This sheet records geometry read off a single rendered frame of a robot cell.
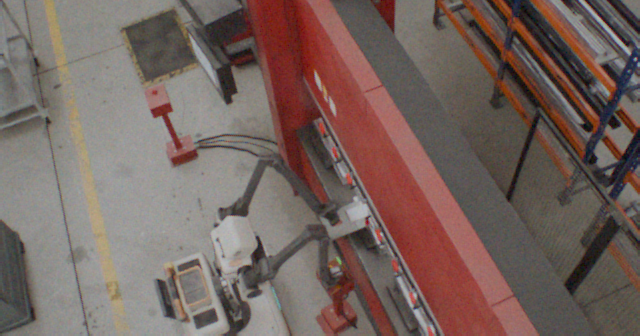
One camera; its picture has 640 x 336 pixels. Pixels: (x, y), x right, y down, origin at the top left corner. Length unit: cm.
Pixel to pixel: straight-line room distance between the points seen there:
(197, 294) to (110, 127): 246
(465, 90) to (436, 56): 46
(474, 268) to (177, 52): 449
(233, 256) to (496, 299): 167
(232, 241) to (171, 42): 330
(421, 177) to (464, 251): 35
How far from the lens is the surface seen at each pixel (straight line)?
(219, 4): 381
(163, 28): 662
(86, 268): 535
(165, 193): 544
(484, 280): 240
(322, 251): 353
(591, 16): 454
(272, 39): 376
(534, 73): 501
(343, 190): 418
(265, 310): 452
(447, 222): 248
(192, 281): 401
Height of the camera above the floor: 449
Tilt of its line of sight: 57 degrees down
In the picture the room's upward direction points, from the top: 7 degrees counter-clockwise
